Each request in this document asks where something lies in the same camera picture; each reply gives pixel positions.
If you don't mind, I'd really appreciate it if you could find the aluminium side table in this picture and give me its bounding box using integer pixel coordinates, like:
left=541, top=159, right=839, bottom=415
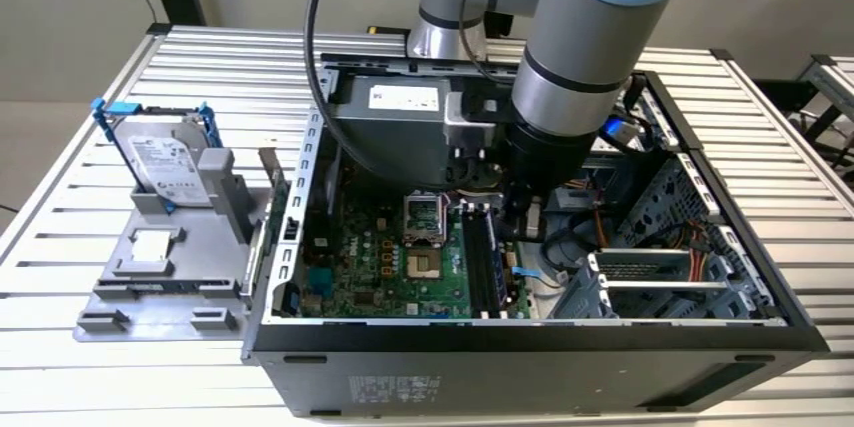
left=790, top=53, right=854, bottom=168

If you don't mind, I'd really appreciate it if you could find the green motherboard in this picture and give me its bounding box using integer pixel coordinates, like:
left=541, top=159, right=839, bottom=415
left=298, top=195, right=537, bottom=321

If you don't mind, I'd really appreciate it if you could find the black RAM slot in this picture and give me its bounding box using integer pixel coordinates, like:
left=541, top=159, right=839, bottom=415
left=471, top=202, right=493, bottom=319
left=462, top=202, right=485, bottom=319
left=479, top=202, right=497, bottom=319

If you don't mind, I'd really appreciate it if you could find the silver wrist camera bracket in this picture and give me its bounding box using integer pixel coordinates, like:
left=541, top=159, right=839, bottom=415
left=442, top=90, right=502, bottom=187

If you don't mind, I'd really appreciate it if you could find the red yellow wire bundle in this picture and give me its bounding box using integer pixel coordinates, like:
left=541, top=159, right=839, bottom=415
left=670, top=219, right=714, bottom=289

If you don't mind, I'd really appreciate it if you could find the grey parts rack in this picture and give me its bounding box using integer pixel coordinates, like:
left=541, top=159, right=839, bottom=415
left=71, top=148, right=270, bottom=344

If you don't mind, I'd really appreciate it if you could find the black case fan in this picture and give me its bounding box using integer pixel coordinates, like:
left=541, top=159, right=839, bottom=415
left=307, top=144, right=348, bottom=261

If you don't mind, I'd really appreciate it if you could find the orange yellow wire bundle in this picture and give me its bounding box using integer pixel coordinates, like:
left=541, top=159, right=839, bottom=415
left=590, top=196, right=610, bottom=249

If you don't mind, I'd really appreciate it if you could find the grey disk bay cage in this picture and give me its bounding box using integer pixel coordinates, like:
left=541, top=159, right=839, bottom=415
left=551, top=245, right=786, bottom=322

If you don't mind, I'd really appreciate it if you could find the yellow black wire bundle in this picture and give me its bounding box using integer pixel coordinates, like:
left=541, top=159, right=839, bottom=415
left=447, top=185, right=506, bottom=199

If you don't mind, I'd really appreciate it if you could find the silver CPU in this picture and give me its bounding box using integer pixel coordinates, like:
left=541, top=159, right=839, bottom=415
left=130, top=228, right=179, bottom=266

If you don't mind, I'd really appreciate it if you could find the hard disk in blue carrier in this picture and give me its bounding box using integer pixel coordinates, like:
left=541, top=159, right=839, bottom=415
left=91, top=99, right=226, bottom=216

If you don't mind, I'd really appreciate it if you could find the thick black cable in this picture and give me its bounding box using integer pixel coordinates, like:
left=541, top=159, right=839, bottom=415
left=303, top=0, right=468, bottom=188

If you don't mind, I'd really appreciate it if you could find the metal socket cover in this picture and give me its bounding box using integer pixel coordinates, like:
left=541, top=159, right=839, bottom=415
left=400, top=188, right=447, bottom=246

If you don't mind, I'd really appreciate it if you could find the black cable bundle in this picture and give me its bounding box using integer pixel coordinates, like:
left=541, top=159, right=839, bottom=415
left=539, top=224, right=602, bottom=292

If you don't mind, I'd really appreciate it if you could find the grey power supply unit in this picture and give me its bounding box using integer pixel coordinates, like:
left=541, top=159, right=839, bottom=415
left=323, top=74, right=462, bottom=187

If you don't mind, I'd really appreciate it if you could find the black PC case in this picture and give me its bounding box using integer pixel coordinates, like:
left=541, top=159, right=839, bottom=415
left=238, top=49, right=833, bottom=421

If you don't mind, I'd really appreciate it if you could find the CPU socket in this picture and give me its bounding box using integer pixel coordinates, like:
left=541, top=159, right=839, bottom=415
left=403, top=245, right=447, bottom=282

